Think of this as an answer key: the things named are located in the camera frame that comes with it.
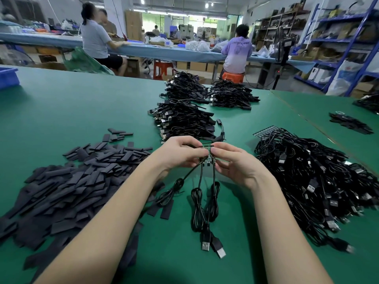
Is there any small bundle of cables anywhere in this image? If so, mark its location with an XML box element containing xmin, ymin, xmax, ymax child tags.
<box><xmin>329</xmin><ymin>112</ymin><xmax>375</xmax><ymax>135</ymax></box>

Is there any blue metal shelving rack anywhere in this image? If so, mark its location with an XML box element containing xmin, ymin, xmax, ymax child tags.
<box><xmin>294</xmin><ymin>0</ymin><xmax>379</xmax><ymax>97</ymax></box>

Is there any white plastic bag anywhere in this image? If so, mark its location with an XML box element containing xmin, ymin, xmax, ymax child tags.
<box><xmin>326</xmin><ymin>59</ymin><xmax>365</xmax><ymax>96</ymax></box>

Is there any huge heap of black cables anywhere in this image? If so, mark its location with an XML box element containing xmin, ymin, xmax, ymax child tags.
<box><xmin>353</xmin><ymin>94</ymin><xmax>379</xmax><ymax>114</ymax></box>

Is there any open cardboard box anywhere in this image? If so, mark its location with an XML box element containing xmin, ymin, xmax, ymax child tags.
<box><xmin>34</xmin><ymin>62</ymin><xmax>67</xmax><ymax>71</ymax></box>

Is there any green plastic bag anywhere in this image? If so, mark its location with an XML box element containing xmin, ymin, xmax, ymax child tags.
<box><xmin>64</xmin><ymin>47</ymin><xmax>115</xmax><ymax>75</ymax></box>

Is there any blue plastic bin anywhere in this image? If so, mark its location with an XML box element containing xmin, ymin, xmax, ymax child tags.
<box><xmin>0</xmin><ymin>67</ymin><xmax>20</xmax><ymax>90</ymax></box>

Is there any heap of finished black cables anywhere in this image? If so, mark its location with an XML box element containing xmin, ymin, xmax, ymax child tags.
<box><xmin>148</xmin><ymin>100</ymin><xmax>226</xmax><ymax>143</ymax></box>

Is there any dark storage shelf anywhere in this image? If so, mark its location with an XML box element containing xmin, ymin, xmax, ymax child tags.
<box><xmin>255</xmin><ymin>2</ymin><xmax>309</xmax><ymax>52</ymax></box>

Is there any person's right hand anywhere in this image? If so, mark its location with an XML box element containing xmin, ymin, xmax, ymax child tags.
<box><xmin>210</xmin><ymin>142</ymin><xmax>277</xmax><ymax>192</ymax></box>

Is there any pile of black sleeve strips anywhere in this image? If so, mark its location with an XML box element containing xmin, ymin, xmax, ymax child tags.
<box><xmin>0</xmin><ymin>127</ymin><xmax>175</xmax><ymax>284</ymax></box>

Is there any orange plastic stool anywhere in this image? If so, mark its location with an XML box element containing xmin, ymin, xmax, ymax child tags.
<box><xmin>221</xmin><ymin>71</ymin><xmax>245</xmax><ymax>84</ymax></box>

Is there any red plastic stool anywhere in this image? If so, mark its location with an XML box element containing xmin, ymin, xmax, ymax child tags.
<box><xmin>153</xmin><ymin>60</ymin><xmax>175</xmax><ymax>80</ymax></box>

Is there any joined bunch of black cables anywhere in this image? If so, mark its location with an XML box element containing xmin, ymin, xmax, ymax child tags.
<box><xmin>155</xmin><ymin>145</ymin><xmax>227</xmax><ymax>260</ymax></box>

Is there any black tripod stand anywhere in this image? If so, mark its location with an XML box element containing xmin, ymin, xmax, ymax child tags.
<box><xmin>262</xmin><ymin>26</ymin><xmax>298</xmax><ymax>90</ymax></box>

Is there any bundle of black cables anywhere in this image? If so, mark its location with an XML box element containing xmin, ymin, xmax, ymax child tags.
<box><xmin>208</xmin><ymin>78</ymin><xmax>261</xmax><ymax>110</ymax></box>
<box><xmin>160</xmin><ymin>71</ymin><xmax>211</xmax><ymax>104</ymax></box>

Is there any long blue work table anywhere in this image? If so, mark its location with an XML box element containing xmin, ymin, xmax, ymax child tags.
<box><xmin>0</xmin><ymin>32</ymin><xmax>317</xmax><ymax>70</ymax></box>

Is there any person's left forearm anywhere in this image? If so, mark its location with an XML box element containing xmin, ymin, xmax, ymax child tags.
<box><xmin>36</xmin><ymin>164</ymin><xmax>169</xmax><ymax>284</ymax></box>

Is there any large pile of black cables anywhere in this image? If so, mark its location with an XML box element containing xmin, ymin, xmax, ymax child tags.
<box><xmin>253</xmin><ymin>128</ymin><xmax>379</xmax><ymax>254</ymax></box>

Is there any person's right forearm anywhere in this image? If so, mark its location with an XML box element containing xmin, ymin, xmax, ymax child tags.
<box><xmin>251</xmin><ymin>178</ymin><xmax>334</xmax><ymax>284</ymax></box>

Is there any person's left hand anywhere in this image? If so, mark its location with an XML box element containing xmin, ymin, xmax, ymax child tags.
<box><xmin>142</xmin><ymin>136</ymin><xmax>209</xmax><ymax>179</ymax></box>

